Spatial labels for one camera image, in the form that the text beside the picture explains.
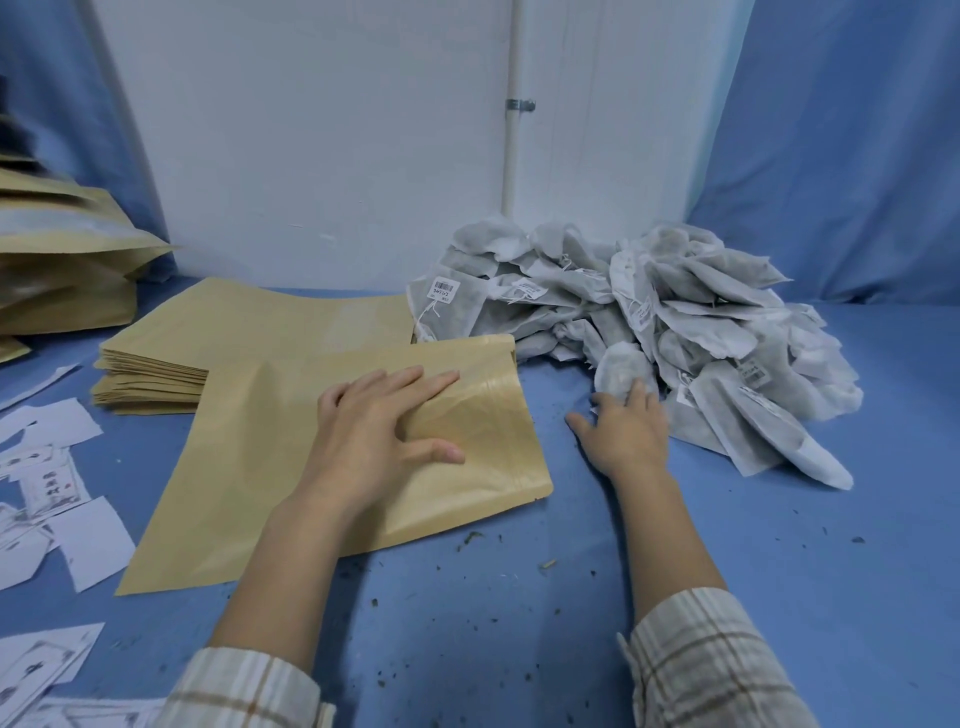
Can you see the person's left hand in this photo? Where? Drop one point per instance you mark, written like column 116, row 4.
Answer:
column 360, row 450

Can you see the person's right hand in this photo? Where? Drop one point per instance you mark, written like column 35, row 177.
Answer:
column 630, row 442

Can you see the kraft pouch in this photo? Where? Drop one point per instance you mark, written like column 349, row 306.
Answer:
column 247, row 465

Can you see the pile of white tea bags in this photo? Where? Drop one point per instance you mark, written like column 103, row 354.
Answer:
column 712, row 315

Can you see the stack of kraft pouches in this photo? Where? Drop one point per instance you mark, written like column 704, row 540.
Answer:
column 247, row 322

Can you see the white paper labels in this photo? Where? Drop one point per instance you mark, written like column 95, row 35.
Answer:
column 52, row 525

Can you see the pile of kraft pouches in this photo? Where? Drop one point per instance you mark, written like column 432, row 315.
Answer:
column 60, row 277

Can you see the person's left forearm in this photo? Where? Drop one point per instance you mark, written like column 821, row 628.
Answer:
column 262, row 600

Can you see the blue table cover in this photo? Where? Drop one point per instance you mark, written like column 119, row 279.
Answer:
column 787, row 562

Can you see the grey pipe clamp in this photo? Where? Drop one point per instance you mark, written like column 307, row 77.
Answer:
column 520, row 105

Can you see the blue curtain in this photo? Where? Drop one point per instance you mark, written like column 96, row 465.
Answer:
column 52, row 75
column 847, row 150

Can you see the white wall pipe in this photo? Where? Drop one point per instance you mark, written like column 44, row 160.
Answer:
column 513, row 60

